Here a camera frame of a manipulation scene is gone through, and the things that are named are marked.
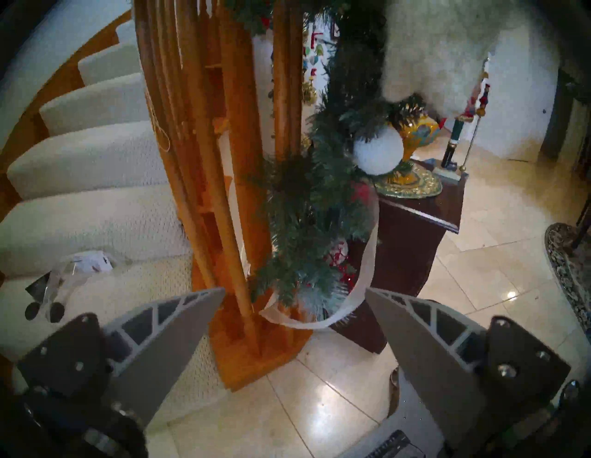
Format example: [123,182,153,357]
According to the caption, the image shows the clear plastic packaging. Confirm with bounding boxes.
[24,251,116,324]

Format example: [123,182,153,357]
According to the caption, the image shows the green gold tinsel garland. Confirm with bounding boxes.
[300,78,319,107]

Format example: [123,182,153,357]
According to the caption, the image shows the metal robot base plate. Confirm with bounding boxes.
[339,367,446,458]

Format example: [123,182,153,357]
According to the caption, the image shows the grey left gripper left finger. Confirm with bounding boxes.
[16,287,227,428]

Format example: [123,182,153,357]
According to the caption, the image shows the round dark patterned rug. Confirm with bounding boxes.
[545,223,591,342]

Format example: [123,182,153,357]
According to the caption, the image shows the dark wood cabinet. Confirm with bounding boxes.
[330,159,468,355]

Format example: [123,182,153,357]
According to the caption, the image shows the tall nutcracker soldier figure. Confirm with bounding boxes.
[434,60,492,181]

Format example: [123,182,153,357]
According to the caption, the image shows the small red shiny ball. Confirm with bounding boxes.
[351,182,375,205]

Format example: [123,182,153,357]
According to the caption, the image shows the green pine garland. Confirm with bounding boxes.
[231,0,425,319]

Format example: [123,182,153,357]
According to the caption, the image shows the white glitter star ornament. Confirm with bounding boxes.
[381,0,527,118]

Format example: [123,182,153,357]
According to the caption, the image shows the frosted pine cone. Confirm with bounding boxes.
[390,95,425,130]

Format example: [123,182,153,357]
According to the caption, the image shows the yellow porcelain lidded jar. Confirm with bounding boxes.
[390,114,441,174]

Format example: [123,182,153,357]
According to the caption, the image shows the green gold decorative plate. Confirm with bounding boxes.
[373,162,443,199]

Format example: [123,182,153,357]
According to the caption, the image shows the sheer white ribbon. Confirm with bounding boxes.
[259,199,381,330]

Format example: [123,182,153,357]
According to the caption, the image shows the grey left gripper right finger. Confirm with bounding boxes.
[365,287,572,445]

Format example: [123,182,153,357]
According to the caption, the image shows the carpeted wooden staircase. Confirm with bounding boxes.
[0,9,314,416]

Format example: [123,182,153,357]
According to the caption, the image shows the black power strip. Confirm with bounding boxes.
[367,430,411,458]

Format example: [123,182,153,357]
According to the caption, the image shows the small white glitter ball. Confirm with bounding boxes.
[353,125,404,176]

